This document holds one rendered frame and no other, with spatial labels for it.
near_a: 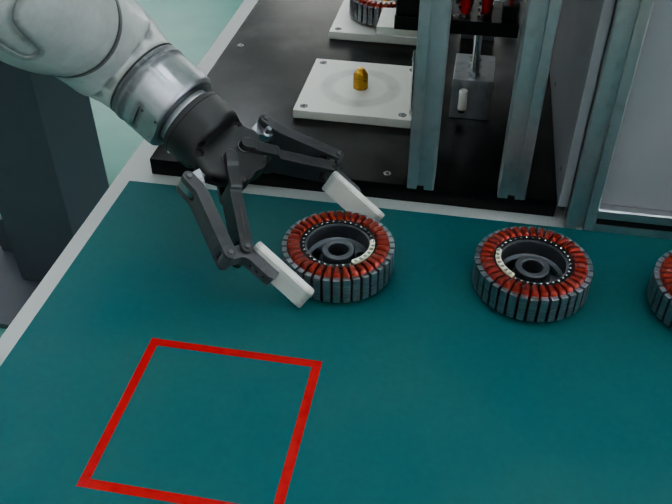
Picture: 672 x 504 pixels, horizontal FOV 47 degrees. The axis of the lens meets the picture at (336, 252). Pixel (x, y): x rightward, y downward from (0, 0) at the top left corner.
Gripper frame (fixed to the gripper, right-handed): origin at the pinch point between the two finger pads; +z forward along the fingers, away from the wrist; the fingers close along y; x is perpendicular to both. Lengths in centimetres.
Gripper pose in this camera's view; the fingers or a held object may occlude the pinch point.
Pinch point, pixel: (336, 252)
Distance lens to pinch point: 77.6
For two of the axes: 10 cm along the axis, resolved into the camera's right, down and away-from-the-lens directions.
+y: -5.2, 5.5, -6.5
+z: 7.4, 6.7, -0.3
